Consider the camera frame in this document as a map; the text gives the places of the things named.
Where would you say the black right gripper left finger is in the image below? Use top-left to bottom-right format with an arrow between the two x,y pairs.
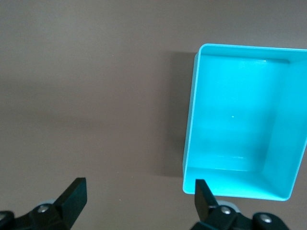
0,177 -> 87,230

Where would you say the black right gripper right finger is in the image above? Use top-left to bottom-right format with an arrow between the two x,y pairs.
191,179 -> 290,230

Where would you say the cyan plastic bin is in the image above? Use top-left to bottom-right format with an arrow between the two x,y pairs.
182,43 -> 307,202

